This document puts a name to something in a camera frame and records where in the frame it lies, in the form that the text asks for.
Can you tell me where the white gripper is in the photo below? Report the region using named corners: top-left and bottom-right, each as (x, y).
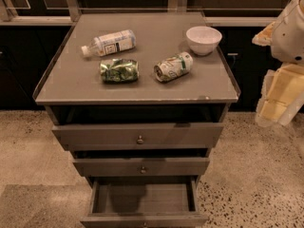
top-left (252, 0), bottom-right (304, 126)

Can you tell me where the crushed green can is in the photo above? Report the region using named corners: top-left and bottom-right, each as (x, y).
top-left (99, 59), bottom-right (139, 83)

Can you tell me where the white green soda can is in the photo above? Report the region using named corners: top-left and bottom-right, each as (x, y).
top-left (154, 52), bottom-right (193, 83)

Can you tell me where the grey drawer cabinet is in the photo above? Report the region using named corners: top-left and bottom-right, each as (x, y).
top-left (34, 13), bottom-right (239, 228)

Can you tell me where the grey top drawer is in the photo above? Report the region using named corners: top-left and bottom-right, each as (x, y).
top-left (52, 123), bottom-right (223, 151)

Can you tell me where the grey drawer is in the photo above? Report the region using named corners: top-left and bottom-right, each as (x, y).
top-left (52, 123), bottom-right (223, 151)
top-left (81, 177), bottom-right (208, 228)
top-left (73, 157), bottom-right (210, 177)

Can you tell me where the grey middle drawer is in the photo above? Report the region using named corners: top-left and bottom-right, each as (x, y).
top-left (73, 157), bottom-right (210, 177)

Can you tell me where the grey bottom drawer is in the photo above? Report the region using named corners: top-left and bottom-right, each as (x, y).
top-left (81, 177), bottom-right (208, 228)

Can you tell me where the white ceramic bowl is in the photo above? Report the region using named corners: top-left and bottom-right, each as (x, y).
top-left (186, 26), bottom-right (222, 55)

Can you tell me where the clear plastic bottle white label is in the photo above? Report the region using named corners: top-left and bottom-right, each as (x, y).
top-left (81, 29), bottom-right (136, 57)

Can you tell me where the metal railing frame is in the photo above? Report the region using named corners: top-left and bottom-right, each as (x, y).
top-left (0, 0), bottom-right (291, 27)

